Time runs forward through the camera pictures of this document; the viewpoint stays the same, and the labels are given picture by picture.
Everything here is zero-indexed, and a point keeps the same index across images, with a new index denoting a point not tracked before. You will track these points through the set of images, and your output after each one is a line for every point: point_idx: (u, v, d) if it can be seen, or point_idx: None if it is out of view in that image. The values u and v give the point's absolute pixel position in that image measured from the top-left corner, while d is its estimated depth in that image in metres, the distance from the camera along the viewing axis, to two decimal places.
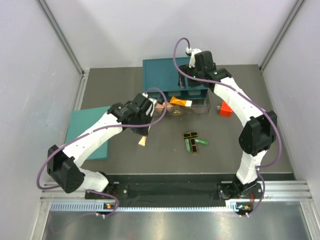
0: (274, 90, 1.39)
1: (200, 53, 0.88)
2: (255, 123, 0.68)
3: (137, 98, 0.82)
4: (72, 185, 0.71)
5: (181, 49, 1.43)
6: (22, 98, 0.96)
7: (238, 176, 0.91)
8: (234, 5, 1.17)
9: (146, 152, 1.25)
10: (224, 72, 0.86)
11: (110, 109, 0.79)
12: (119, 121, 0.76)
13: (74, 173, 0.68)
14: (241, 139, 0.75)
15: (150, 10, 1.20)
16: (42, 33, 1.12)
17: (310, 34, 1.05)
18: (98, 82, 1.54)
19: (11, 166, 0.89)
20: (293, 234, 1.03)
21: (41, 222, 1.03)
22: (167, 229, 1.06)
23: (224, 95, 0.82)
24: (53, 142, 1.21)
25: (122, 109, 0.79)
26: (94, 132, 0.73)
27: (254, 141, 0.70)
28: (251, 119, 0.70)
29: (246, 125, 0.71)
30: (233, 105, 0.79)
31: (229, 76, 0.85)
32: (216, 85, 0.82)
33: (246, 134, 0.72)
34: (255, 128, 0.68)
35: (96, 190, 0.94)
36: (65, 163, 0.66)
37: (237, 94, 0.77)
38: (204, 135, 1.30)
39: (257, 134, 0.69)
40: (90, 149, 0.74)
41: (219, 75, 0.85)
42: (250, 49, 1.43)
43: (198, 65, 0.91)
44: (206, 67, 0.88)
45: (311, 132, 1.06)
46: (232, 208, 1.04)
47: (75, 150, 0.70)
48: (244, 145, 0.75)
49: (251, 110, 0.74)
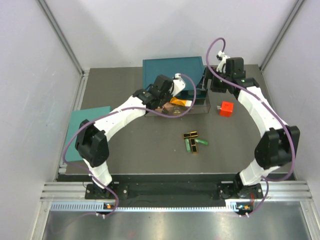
0: (274, 90, 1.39)
1: (233, 58, 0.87)
2: (274, 137, 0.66)
3: (158, 81, 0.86)
4: (99, 159, 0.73)
5: (181, 49, 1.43)
6: (22, 98, 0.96)
7: (240, 176, 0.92)
8: (234, 5, 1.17)
9: (147, 152, 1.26)
10: (252, 81, 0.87)
11: (135, 94, 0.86)
12: (144, 104, 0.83)
13: (102, 147, 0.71)
14: (258, 150, 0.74)
15: (150, 10, 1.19)
16: (42, 33, 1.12)
17: (310, 34, 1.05)
18: (98, 82, 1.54)
19: (11, 166, 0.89)
20: (293, 234, 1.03)
21: (41, 222, 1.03)
22: (167, 229, 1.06)
23: (247, 102, 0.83)
24: (53, 142, 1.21)
25: (146, 93, 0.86)
26: (123, 111, 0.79)
27: (269, 155, 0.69)
28: (271, 130, 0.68)
29: (264, 136, 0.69)
30: (255, 114, 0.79)
31: (256, 86, 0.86)
32: (242, 92, 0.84)
33: (263, 146, 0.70)
34: (273, 142, 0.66)
35: (101, 185, 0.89)
36: (96, 135, 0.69)
37: (261, 103, 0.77)
38: (204, 135, 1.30)
39: (274, 149, 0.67)
40: (117, 127, 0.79)
41: (246, 83, 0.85)
42: (250, 50, 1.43)
43: (228, 70, 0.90)
44: (235, 73, 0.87)
45: (311, 133, 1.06)
46: (232, 208, 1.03)
47: (104, 126, 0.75)
48: (259, 156, 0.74)
49: (272, 121, 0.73)
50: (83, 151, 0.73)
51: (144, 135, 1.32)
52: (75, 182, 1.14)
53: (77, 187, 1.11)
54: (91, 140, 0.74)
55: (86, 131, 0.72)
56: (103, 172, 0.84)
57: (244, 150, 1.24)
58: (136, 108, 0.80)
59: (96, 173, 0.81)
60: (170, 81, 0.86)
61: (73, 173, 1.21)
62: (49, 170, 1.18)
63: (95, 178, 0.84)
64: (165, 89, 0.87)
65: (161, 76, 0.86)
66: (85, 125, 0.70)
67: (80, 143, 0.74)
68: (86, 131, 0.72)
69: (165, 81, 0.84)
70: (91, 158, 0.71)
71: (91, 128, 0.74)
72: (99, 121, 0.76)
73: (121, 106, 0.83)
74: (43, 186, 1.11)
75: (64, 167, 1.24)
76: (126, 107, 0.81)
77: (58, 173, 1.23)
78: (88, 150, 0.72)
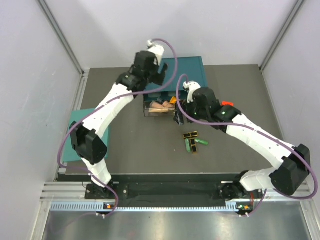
0: (274, 90, 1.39)
1: (203, 92, 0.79)
2: (292, 166, 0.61)
3: (137, 59, 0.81)
4: (98, 155, 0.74)
5: (181, 49, 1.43)
6: (22, 98, 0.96)
7: (243, 184, 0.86)
8: (234, 5, 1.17)
9: (147, 152, 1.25)
10: (233, 110, 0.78)
11: (118, 80, 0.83)
12: (129, 90, 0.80)
13: (98, 144, 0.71)
14: (275, 182, 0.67)
15: (150, 10, 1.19)
16: (41, 33, 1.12)
17: (310, 34, 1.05)
18: (98, 82, 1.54)
19: (11, 166, 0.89)
20: (293, 234, 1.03)
21: (41, 222, 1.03)
22: (167, 229, 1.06)
23: (241, 135, 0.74)
24: (53, 143, 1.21)
25: (129, 77, 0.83)
26: (108, 103, 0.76)
27: (293, 185, 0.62)
28: (285, 161, 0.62)
29: (280, 169, 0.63)
30: (255, 146, 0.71)
31: (239, 114, 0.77)
32: (229, 126, 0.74)
33: (281, 178, 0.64)
34: (293, 172, 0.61)
35: (101, 184, 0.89)
36: (88, 134, 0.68)
37: (257, 132, 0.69)
38: (204, 135, 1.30)
39: (295, 178, 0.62)
40: (107, 120, 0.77)
41: (228, 114, 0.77)
42: (250, 50, 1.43)
43: (200, 104, 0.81)
44: (210, 107, 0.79)
45: (311, 132, 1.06)
46: (232, 208, 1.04)
47: (93, 125, 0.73)
48: (278, 187, 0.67)
49: (279, 149, 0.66)
50: (82, 151, 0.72)
51: (144, 135, 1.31)
52: (75, 182, 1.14)
53: (77, 187, 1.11)
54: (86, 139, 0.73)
55: (77, 133, 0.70)
56: (103, 169, 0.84)
57: (244, 150, 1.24)
58: (122, 97, 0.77)
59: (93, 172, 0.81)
60: (150, 57, 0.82)
61: (73, 173, 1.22)
62: (49, 170, 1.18)
63: (96, 177, 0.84)
64: (148, 67, 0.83)
65: (139, 54, 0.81)
66: (74, 126, 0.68)
67: (76, 145, 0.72)
68: (78, 132, 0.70)
69: (144, 59, 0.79)
70: (91, 155, 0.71)
71: (82, 128, 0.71)
72: (88, 119, 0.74)
73: (107, 97, 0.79)
74: (43, 186, 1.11)
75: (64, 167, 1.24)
76: (111, 98, 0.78)
77: (58, 173, 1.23)
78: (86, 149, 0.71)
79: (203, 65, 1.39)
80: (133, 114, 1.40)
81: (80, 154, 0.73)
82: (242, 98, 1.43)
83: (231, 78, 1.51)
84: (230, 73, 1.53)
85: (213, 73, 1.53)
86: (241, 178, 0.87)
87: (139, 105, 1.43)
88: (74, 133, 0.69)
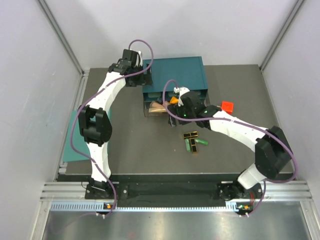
0: (274, 90, 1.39)
1: (187, 95, 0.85)
2: (265, 145, 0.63)
3: (126, 53, 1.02)
4: (106, 134, 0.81)
5: (181, 49, 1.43)
6: (22, 99, 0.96)
7: (241, 182, 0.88)
8: (234, 5, 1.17)
9: (147, 152, 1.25)
10: (214, 108, 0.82)
11: (110, 69, 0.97)
12: (121, 74, 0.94)
13: (106, 120, 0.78)
14: (259, 166, 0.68)
15: (150, 10, 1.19)
16: (41, 33, 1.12)
17: (310, 34, 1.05)
18: (98, 82, 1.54)
19: (11, 166, 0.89)
20: (293, 234, 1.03)
21: (41, 222, 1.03)
22: (167, 229, 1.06)
23: (221, 128, 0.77)
24: (53, 142, 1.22)
25: (119, 66, 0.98)
26: (108, 86, 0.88)
27: (273, 164, 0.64)
28: (258, 141, 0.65)
29: (255, 150, 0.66)
30: (235, 135, 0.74)
31: (219, 110, 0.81)
32: (211, 122, 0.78)
33: (261, 159, 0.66)
34: (267, 150, 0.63)
35: (104, 176, 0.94)
36: (96, 114, 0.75)
37: (234, 121, 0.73)
38: (204, 135, 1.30)
39: (272, 156, 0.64)
40: (108, 100, 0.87)
41: (210, 112, 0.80)
42: (250, 49, 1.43)
43: (187, 106, 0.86)
44: (195, 107, 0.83)
45: (310, 132, 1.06)
46: (232, 208, 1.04)
47: (99, 104, 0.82)
48: (263, 171, 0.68)
49: (254, 133, 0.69)
50: (91, 133, 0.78)
51: (143, 135, 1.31)
52: (74, 182, 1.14)
53: (77, 187, 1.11)
54: (92, 122, 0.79)
55: (85, 114, 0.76)
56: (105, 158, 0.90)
57: (244, 151, 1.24)
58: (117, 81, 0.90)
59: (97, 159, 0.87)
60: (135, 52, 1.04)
61: (73, 173, 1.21)
62: (49, 170, 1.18)
63: (100, 167, 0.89)
64: (134, 58, 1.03)
65: (126, 50, 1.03)
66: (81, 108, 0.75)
67: (84, 127, 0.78)
68: (85, 115, 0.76)
69: (132, 51, 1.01)
70: (100, 135, 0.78)
71: (89, 110, 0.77)
72: (93, 101, 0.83)
73: (104, 83, 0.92)
74: (43, 186, 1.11)
75: (64, 167, 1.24)
76: (109, 83, 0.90)
77: (58, 173, 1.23)
78: (95, 130, 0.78)
79: (203, 66, 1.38)
80: (133, 114, 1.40)
81: (88, 136, 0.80)
82: (242, 98, 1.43)
83: (231, 78, 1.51)
84: (230, 73, 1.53)
85: (213, 73, 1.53)
86: (239, 176, 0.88)
87: (139, 104, 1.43)
88: (83, 115, 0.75)
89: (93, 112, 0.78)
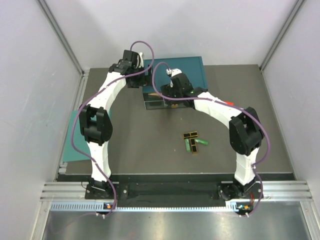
0: (274, 89, 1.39)
1: (177, 76, 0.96)
2: (237, 122, 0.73)
3: (126, 54, 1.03)
4: (107, 134, 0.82)
5: (181, 49, 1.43)
6: (22, 99, 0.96)
7: (237, 178, 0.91)
8: (234, 5, 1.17)
9: (146, 151, 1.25)
10: (200, 89, 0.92)
11: (110, 69, 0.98)
12: (122, 73, 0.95)
13: (106, 120, 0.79)
14: (233, 142, 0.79)
15: (150, 10, 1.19)
16: (41, 33, 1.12)
17: (310, 34, 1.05)
18: (98, 82, 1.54)
19: (11, 166, 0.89)
20: (293, 235, 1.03)
21: (41, 222, 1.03)
22: (167, 229, 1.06)
23: (204, 107, 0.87)
24: (53, 142, 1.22)
25: (119, 66, 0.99)
26: (109, 86, 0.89)
27: (243, 139, 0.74)
28: (233, 118, 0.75)
29: (230, 127, 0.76)
30: (215, 113, 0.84)
31: (204, 91, 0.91)
32: (195, 102, 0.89)
33: (234, 135, 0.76)
34: (239, 126, 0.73)
35: (103, 176, 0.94)
36: (97, 113, 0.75)
37: (215, 102, 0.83)
38: (204, 135, 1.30)
39: (243, 133, 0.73)
40: (109, 100, 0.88)
41: (195, 92, 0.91)
42: (250, 49, 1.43)
43: (176, 87, 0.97)
44: (183, 88, 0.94)
45: (311, 132, 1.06)
46: (232, 208, 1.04)
47: (100, 103, 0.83)
48: (237, 147, 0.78)
49: (230, 112, 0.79)
50: (91, 132, 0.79)
51: (143, 134, 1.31)
52: (74, 182, 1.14)
53: (77, 187, 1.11)
54: (93, 121, 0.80)
55: (86, 113, 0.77)
56: (105, 158, 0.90)
57: None
58: (118, 81, 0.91)
59: (98, 158, 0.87)
60: (135, 52, 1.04)
61: (73, 173, 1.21)
62: (49, 170, 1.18)
63: (100, 168, 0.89)
64: (135, 58, 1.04)
65: (126, 50, 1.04)
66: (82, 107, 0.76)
67: (85, 127, 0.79)
68: (86, 114, 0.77)
69: (132, 52, 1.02)
70: (101, 134, 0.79)
71: (89, 109, 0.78)
72: (93, 100, 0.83)
73: (105, 82, 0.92)
74: (43, 186, 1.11)
75: (64, 167, 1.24)
76: (109, 82, 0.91)
77: (58, 173, 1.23)
78: (95, 129, 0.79)
79: (203, 65, 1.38)
80: (133, 114, 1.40)
81: (88, 136, 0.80)
82: (242, 98, 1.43)
83: (231, 78, 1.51)
84: (230, 73, 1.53)
85: (213, 73, 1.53)
86: (235, 174, 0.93)
87: (139, 104, 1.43)
88: (84, 114, 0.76)
89: (94, 112, 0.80)
